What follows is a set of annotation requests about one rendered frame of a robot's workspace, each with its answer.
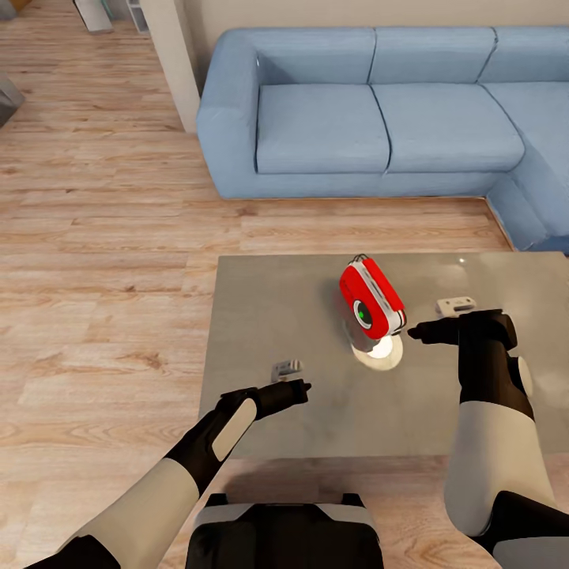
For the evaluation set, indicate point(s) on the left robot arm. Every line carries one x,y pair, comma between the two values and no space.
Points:
136,530

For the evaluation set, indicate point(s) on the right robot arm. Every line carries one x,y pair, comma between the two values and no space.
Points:
497,490

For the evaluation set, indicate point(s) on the sofa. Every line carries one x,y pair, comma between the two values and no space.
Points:
396,112

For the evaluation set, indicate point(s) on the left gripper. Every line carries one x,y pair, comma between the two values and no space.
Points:
287,394

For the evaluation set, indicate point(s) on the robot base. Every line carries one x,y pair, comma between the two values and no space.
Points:
284,536

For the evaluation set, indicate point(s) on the radio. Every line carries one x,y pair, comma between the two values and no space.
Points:
372,299

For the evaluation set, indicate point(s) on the coffee table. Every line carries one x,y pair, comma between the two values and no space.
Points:
393,396

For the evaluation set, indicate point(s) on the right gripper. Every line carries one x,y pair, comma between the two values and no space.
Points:
432,332

